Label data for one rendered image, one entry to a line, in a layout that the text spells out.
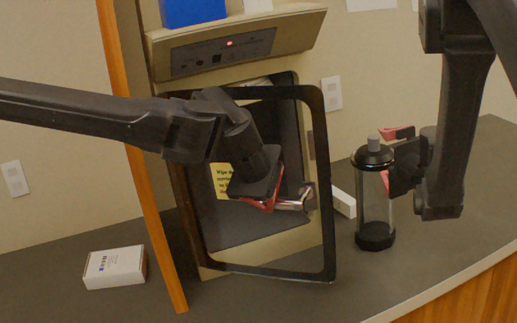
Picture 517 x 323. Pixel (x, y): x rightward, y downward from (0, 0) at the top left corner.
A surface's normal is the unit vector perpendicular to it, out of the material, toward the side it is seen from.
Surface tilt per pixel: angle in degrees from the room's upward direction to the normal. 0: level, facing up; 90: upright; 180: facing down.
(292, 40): 135
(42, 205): 90
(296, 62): 90
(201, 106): 26
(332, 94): 90
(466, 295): 90
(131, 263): 0
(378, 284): 0
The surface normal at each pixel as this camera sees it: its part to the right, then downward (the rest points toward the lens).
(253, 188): -0.29, -0.65
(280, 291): -0.14, -0.90
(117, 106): 0.27, -0.81
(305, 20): 0.33, 0.88
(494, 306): 0.33, 0.34
